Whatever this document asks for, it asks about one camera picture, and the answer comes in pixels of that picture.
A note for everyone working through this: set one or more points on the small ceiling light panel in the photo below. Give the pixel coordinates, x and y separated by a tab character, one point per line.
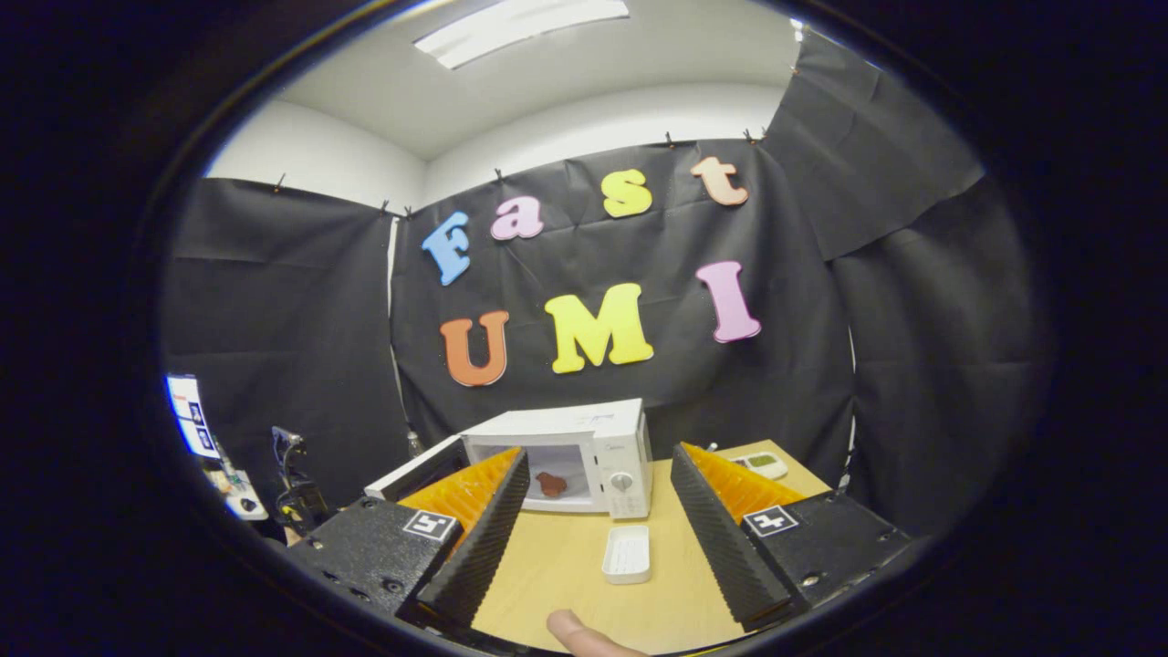
797	29

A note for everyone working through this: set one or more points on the clear plastic water bottle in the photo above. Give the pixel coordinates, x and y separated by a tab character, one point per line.
415	444

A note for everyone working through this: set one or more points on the white microwave oven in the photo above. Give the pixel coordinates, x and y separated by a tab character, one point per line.
620	447

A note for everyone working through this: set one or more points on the white divided dish of beans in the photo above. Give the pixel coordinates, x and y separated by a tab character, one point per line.
765	465

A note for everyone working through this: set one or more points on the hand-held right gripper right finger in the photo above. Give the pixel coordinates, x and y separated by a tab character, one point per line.
721	547

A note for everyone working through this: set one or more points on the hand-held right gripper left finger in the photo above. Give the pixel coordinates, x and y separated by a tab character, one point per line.
484	547

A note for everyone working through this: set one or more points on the white ribbed soap dish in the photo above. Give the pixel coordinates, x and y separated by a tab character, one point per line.
627	554

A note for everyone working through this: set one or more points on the large ceiling light panel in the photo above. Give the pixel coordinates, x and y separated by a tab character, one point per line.
520	32

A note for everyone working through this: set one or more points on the white printed sign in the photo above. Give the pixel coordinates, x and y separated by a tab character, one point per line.
193	415

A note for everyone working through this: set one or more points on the red-brown meat piece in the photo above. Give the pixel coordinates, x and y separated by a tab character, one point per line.
551	484

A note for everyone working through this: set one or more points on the black backdrop cloth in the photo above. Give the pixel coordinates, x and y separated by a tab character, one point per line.
639	246

